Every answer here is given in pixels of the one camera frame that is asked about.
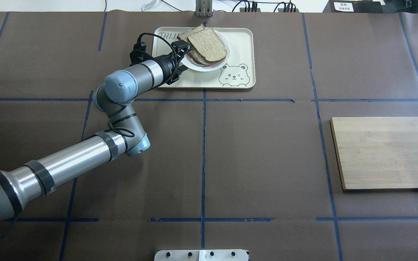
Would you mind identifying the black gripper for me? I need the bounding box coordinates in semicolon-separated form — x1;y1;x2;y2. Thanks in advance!
157;40;194;86

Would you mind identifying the white round plate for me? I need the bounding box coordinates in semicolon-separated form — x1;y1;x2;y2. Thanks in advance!
181;30;231;72

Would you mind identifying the bread slice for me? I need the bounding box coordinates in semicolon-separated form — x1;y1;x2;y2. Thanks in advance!
177;24;212;66
188;28;228;64

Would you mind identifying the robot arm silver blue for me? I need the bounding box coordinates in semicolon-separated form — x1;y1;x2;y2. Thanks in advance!
0;40;194;222

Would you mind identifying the cream bear tray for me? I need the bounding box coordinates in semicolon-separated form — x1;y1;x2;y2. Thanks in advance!
163;28;256;89

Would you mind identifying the black box with label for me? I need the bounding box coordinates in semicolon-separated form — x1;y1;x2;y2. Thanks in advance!
322;0;383;13

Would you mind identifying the bamboo cutting board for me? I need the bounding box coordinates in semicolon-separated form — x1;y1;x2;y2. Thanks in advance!
330;117;418;190

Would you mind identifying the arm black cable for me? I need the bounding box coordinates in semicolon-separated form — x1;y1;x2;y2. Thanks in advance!
138;33;177;58

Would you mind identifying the aluminium frame post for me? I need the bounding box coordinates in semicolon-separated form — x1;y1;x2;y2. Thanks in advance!
195;0;214;17

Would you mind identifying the white pedestal column base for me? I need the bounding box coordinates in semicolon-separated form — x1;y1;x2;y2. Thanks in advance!
154;249;250;261

